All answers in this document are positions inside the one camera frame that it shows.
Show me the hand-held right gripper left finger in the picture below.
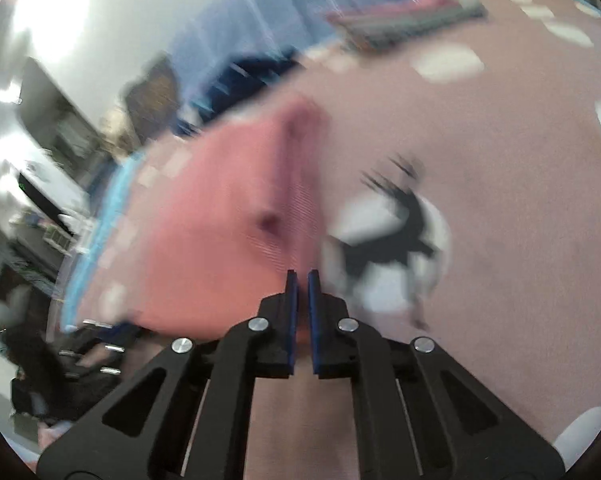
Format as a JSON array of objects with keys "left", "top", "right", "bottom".
[{"left": 36, "top": 270, "right": 300, "bottom": 480}]

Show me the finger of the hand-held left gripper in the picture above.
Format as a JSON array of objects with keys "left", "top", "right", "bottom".
[{"left": 55, "top": 317, "right": 147, "bottom": 397}]

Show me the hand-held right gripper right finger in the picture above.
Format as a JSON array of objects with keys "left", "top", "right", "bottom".
[{"left": 307, "top": 270, "right": 566, "bottom": 480}]

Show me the pink ribbed sweater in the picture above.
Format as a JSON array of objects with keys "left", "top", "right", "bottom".
[{"left": 75, "top": 95, "right": 361, "bottom": 480}]

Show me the dark shelf unit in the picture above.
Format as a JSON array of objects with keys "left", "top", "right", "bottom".
[{"left": 0, "top": 230, "right": 62, "bottom": 312}]

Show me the turquoise blanket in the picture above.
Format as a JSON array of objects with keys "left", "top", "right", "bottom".
[{"left": 60, "top": 152, "right": 146, "bottom": 331}]

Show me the black screen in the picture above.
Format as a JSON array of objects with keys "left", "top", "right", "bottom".
[{"left": 16, "top": 172, "right": 87, "bottom": 222}]

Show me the beige crumpled cloth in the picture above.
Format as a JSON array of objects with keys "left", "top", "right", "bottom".
[{"left": 98, "top": 107, "right": 136, "bottom": 161}]

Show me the navy star print fleece garment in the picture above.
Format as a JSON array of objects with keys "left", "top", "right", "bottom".
[{"left": 180, "top": 52, "right": 306, "bottom": 126}]

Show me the pink dotted bed blanket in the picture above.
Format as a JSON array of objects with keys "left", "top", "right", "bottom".
[{"left": 60, "top": 0, "right": 601, "bottom": 466}]

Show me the arched doorway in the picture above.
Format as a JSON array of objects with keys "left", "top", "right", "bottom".
[{"left": 19, "top": 57, "right": 102, "bottom": 162}]

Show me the dark tree print pillow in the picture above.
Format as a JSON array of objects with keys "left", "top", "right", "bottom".
[{"left": 125, "top": 55, "right": 181, "bottom": 136}]

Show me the folded beige garment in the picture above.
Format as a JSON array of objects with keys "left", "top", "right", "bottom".
[{"left": 347, "top": 6, "right": 486, "bottom": 32}]

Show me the folded pink garment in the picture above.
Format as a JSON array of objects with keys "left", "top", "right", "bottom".
[{"left": 327, "top": 0, "right": 463, "bottom": 23}]

